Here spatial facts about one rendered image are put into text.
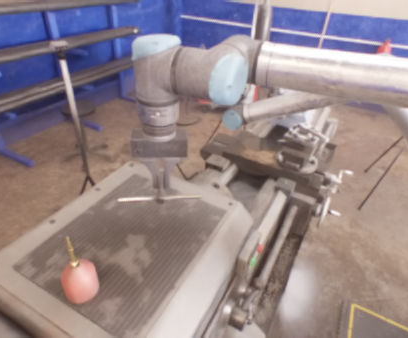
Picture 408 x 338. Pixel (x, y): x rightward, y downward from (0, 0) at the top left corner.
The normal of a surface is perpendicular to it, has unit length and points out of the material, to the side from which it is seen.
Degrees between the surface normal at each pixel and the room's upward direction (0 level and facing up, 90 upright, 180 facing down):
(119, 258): 0
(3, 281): 0
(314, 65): 58
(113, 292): 0
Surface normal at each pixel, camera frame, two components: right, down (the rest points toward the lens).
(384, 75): -0.30, 0.00
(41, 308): 0.05, -0.82
